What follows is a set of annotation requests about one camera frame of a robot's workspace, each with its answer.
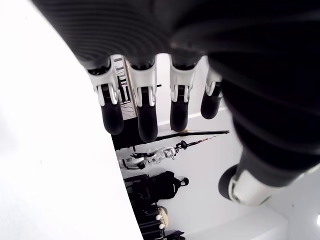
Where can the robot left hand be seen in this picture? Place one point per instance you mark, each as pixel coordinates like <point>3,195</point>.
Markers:
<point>225,37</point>

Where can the silver humanoid robot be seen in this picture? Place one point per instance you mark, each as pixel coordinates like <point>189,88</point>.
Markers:
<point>157,156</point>

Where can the black equipment cases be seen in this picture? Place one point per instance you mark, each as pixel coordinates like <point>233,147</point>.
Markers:
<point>147,220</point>

